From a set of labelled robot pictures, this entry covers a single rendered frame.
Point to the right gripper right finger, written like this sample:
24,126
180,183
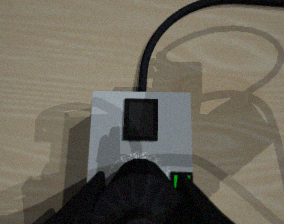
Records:
200,208

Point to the grey power strip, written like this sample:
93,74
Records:
140,126

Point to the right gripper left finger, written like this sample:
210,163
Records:
78,210

